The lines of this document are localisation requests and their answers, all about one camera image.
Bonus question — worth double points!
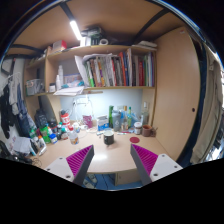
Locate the magenta pouch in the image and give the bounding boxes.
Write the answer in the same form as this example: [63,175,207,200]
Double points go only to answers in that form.
[82,114,94,129]

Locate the wooden wardrobe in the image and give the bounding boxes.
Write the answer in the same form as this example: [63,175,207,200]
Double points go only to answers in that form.
[151,26,203,161]

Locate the hanging dark clothes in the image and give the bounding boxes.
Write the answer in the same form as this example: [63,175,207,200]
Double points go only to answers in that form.
[0,74,34,139]

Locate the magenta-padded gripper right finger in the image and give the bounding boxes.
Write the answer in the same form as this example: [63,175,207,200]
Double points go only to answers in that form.
[129,143,184,186]

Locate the white bottle blue label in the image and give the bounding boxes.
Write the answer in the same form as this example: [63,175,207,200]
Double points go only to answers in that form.
[48,133,59,145]

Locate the brown ceramic cup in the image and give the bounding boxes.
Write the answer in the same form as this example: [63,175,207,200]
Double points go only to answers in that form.
[141,124,158,138]

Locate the ceiling tube light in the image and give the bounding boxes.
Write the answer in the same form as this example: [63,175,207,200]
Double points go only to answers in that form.
[69,20,83,42]

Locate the wooden shelf unit with books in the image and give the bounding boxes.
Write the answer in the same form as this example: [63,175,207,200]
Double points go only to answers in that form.
[22,26,158,98]

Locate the black bag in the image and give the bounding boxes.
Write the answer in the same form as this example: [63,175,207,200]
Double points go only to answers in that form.
[34,108,49,129]

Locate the black mug white inside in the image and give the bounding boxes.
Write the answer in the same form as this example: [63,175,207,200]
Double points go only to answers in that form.
[103,129,115,146]

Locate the clear glass bottle white cap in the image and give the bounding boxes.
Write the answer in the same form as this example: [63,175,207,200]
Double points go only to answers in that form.
[141,108,150,127]

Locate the green plastic bottle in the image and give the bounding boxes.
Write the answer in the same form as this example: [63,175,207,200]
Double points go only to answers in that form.
[39,124,51,144]

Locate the red and white canister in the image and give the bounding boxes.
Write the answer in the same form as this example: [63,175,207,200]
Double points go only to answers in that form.
[60,111,71,127]

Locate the white and blue carton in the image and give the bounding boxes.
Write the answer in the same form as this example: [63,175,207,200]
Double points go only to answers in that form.
[96,115,110,132]

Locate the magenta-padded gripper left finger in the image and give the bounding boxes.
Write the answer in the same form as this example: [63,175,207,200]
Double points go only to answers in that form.
[44,144,96,187]

